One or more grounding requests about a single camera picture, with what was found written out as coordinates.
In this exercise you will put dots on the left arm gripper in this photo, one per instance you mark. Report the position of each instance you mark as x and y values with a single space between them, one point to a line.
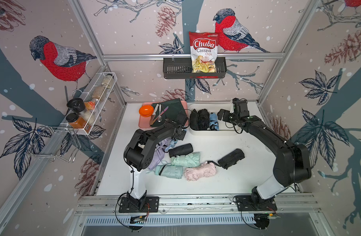
182 137

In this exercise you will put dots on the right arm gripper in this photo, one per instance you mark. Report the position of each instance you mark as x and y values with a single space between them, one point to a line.
225 113

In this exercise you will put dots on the light blue umbrella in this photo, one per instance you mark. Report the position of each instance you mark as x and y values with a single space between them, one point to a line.
172 143

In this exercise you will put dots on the blue patterned umbrella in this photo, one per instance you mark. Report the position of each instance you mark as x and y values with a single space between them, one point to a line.
213 122

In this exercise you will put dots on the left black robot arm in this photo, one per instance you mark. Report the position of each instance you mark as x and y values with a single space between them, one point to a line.
139 152

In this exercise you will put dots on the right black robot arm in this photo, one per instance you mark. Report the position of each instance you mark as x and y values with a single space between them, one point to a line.
292 164

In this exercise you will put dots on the cream storage box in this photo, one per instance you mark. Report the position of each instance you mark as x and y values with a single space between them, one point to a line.
225 129

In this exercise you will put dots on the black cased compact umbrella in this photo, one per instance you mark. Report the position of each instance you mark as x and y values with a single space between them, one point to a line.
181 150

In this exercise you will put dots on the lavender folded umbrella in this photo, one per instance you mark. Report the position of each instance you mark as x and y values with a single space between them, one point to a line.
159 153

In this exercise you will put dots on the mint green folded umbrella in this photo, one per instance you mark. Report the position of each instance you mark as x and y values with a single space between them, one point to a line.
191 160

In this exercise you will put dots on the black sleeved umbrella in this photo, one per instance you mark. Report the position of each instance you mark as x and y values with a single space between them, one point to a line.
230 159

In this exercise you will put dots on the pink folded umbrella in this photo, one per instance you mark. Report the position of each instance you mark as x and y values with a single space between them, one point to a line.
205 170

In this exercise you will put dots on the iridescent ornate butter knife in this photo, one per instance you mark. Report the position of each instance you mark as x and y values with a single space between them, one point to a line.
162 113

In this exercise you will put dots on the dark green cloth napkin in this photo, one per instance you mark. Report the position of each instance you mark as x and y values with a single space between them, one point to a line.
175 107

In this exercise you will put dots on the pink plastic tray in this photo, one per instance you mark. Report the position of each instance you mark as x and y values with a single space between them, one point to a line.
144 122

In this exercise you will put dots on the Chuba cassava chips bag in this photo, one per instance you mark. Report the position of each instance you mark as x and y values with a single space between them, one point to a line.
203 51

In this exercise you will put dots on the black lidded spice jar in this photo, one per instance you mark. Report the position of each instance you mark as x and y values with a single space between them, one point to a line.
77 105

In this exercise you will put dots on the orange spice jar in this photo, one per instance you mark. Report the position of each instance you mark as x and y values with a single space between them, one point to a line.
75 121

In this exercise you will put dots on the white handled silver spoon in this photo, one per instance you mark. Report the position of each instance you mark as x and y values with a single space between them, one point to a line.
159 118

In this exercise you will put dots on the white handled knife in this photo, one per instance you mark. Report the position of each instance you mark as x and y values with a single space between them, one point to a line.
154 113

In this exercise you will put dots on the mint green strapped umbrella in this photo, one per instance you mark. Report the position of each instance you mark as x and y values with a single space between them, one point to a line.
169 171

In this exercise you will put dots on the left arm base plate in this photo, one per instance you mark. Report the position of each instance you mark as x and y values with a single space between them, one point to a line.
132 205

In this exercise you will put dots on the white wire spice rack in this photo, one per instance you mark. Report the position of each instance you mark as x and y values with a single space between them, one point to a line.
95 99

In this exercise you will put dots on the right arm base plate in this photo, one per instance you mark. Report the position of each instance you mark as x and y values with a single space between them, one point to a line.
246 203

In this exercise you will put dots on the wire hook rack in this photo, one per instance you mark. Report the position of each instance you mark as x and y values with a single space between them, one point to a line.
62 145

